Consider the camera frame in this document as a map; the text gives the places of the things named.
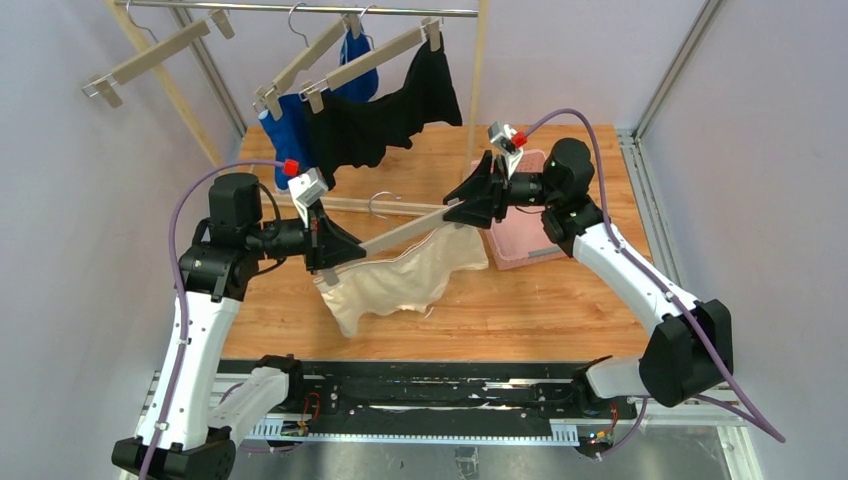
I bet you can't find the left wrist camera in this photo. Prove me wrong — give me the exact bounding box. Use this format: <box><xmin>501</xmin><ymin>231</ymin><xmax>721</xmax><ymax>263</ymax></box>
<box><xmin>286</xmin><ymin>167</ymin><xmax>330</xmax><ymax>227</ymax></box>

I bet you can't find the pink plastic basket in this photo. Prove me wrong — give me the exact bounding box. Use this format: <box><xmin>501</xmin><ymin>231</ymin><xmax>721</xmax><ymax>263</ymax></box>
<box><xmin>483</xmin><ymin>150</ymin><xmax>585</xmax><ymax>270</ymax></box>

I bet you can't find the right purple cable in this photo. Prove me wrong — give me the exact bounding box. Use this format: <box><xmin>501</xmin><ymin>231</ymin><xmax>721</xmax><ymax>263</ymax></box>
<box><xmin>523</xmin><ymin>108</ymin><xmax>787</xmax><ymax>444</ymax></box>

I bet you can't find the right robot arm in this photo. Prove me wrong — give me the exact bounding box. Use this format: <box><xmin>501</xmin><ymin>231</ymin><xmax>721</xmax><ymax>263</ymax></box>
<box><xmin>443</xmin><ymin>138</ymin><xmax>733</xmax><ymax>407</ymax></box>

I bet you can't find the beige clip hanger blue underwear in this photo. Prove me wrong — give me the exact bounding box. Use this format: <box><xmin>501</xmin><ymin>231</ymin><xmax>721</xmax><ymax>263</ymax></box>
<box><xmin>253</xmin><ymin>13</ymin><xmax>360</xmax><ymax>119</ymax></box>

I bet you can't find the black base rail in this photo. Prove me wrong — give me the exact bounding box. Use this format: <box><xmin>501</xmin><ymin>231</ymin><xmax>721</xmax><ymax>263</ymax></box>
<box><xmin>175</xmin><ymin>357</ymin><xmax>710</xmax><ymax>442</ymax></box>

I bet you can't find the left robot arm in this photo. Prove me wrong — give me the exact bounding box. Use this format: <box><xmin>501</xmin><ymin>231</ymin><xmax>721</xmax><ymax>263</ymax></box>
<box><xmin>111</xmin><ymin>168</ymin><xmax>366</xmax><ymax>479</ymax></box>

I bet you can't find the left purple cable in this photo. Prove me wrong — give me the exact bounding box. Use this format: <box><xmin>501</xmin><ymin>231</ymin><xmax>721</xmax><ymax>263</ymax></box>
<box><xmin>137</xmin><ymin>158</ymin><xmax>287</xmax><ymax>480</ymax></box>

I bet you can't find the purple cable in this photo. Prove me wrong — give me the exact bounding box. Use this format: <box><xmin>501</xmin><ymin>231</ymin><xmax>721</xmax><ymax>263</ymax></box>
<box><xmin>137</xmin><ymin>158</ymin><xmax>287</xmax><ymax>480</ymax></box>
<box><xmin>523</xmin><ymin>108</ymin><xmax>787</xmax><ymax>444</ymax></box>

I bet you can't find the aluminium frame post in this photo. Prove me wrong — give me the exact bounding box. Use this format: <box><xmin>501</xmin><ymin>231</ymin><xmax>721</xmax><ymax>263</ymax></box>
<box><xmin>632</xmin><ymin>0</ymin><xmax>725</xmax><ymax>143</ymax></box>

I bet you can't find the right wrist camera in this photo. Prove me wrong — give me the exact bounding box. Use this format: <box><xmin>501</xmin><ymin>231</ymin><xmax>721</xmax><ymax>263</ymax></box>
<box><xmin>487</xmin><ymin>121</ymin><xmax>527</xmax><ymax>177</ymax></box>

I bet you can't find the wooden clothes rack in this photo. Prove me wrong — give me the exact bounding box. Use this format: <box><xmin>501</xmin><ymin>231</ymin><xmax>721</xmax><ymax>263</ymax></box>
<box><xmin>109</xmin><ymin>1</ymin><xmax>488</xmax><ymax>214</ymax></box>

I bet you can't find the empty beige clip hanger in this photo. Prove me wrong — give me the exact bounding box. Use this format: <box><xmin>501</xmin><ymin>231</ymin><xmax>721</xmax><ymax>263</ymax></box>
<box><xmin>81</xmin><ymin>9</ymin><xmax>235</xmax><ymax>108</ymax></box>

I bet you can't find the beige clip hanger cream underwear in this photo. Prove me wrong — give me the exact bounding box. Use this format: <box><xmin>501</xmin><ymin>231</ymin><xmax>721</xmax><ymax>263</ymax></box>
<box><xmin>325</xmin><ymin>191</ymin><xmax>462</xmax><ymax>258</ymax></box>

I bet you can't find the beige clip hanger black underwear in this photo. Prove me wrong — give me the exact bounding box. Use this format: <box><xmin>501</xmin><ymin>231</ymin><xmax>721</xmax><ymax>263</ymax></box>
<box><xmin>299</xmin><ymin>17</ymin><xmax>442</xmax><ymax>113</ymax></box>

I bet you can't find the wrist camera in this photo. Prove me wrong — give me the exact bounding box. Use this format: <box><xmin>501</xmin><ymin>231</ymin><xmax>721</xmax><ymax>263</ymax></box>
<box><xmin>286</xmin><ymin>167</ymin><xmax>330</xmax><ymax>227</ymax></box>
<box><xmin>487</xmin><ymin>121</ymin><xmax>527</xmax><ymax>177</ymax></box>

